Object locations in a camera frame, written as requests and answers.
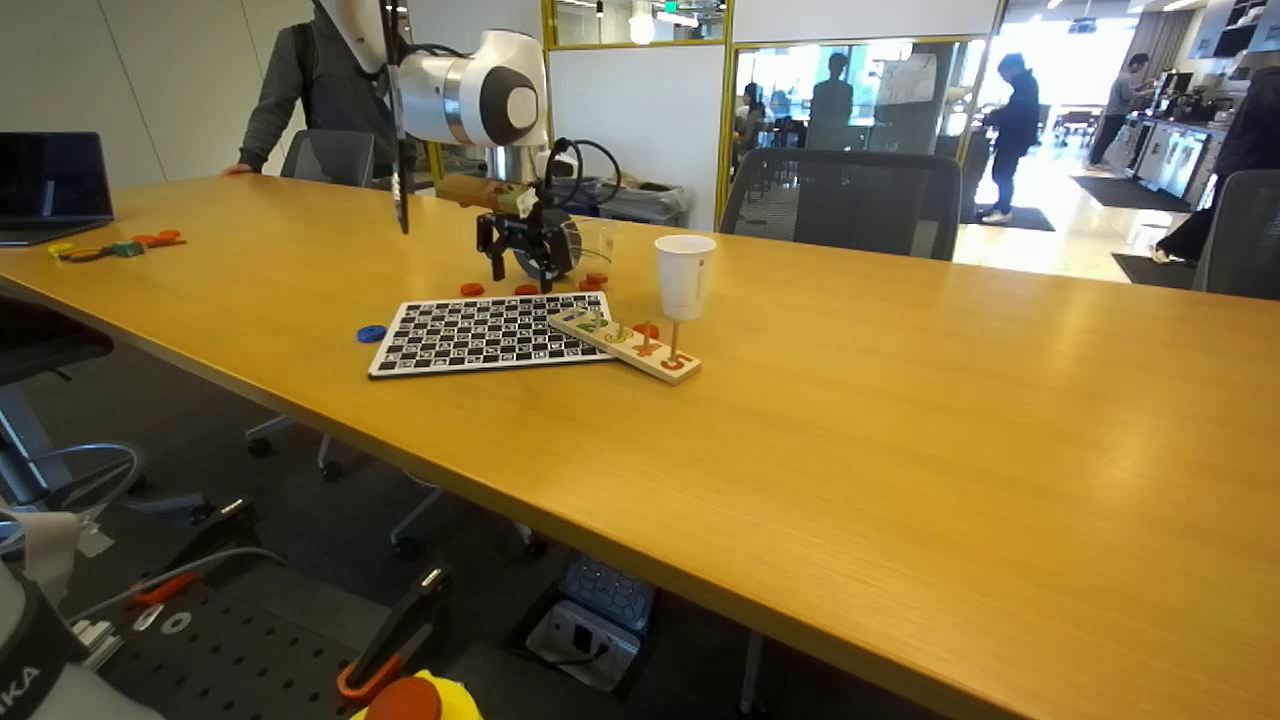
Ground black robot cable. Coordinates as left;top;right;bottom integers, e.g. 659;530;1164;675
378;0;627;239

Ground orange handled hand tool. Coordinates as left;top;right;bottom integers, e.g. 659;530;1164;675
128;225;188;259

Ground person standing at counter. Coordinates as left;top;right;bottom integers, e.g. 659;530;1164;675
1093;50;1168;135

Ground red handled screwdriver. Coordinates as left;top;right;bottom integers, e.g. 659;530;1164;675
128;574;205;614

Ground person in dark jacket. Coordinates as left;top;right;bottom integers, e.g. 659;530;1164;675
1151;63;1280;263

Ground dark silhouette person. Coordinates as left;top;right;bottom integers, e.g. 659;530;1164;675
799;50;873;135

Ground grey floor power box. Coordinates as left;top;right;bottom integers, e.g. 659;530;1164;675
519;558;659;695

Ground kitchen counter cabinets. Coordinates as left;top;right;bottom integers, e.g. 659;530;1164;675
1085;36;1280;225

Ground black clamp lever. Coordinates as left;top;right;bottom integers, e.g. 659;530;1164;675
169;494;265;580

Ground dark floor mat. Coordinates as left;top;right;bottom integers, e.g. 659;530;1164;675
1114;250;1204;292
957;200;1061;237
1070;174;1168;218

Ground black office chair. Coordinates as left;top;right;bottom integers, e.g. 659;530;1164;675
0;292;154;536

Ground white cup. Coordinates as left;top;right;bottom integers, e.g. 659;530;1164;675
654;233;720;324

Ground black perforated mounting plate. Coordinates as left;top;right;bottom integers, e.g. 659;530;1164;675
74;586;403;720

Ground white cylindrical object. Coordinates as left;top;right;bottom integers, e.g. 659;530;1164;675
0;506;87;608

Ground black monitor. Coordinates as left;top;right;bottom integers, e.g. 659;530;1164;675
0;127;120;233

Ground gold framed glass partition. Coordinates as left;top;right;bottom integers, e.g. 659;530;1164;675
403;0;1008;263

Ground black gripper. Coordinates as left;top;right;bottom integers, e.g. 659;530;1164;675
473;184;575;292

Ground black clamp with orange ring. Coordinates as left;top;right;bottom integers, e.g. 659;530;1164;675
333;558;456;711

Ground grey tape roll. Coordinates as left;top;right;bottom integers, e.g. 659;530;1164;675
546;218;589;290

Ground person in dark hoodie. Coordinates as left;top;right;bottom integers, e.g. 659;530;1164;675
978;50;1052;230

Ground black white checkerboard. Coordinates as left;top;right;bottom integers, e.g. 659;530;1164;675
365;290;627;384

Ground yellow red emergency stop button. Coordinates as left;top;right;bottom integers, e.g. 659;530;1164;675
347;667;489;720

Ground man in grey sweater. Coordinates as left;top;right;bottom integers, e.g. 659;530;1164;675
221;10;403;189

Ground clear plastic cup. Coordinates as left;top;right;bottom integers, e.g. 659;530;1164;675
568;218;618;292

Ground wooden peg board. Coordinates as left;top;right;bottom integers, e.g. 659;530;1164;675
549;309;707;388

